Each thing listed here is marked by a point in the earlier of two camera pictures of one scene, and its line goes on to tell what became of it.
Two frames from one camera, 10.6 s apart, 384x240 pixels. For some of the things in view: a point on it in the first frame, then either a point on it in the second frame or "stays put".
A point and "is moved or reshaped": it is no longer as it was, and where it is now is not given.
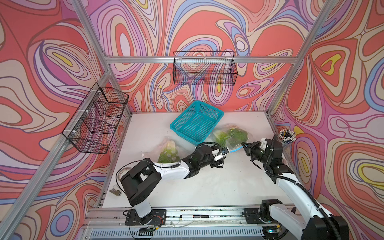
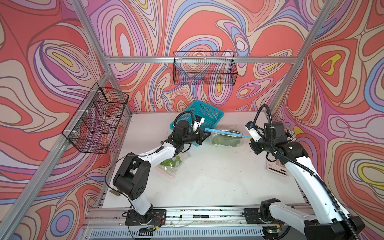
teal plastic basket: x=197 y=122 stays put
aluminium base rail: x=110 y=223 stays put
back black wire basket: x=204 y=68 stays put
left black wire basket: x=93 y=126 stays put
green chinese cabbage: x=233 y=138 is moved or reshaped
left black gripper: x=217 y=164 -> x=200 y=138
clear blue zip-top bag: x=231 y=135 is moved or reshaped
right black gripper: x=250 y=148 -> x=254 y=145
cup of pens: x=286 y=137 stays put
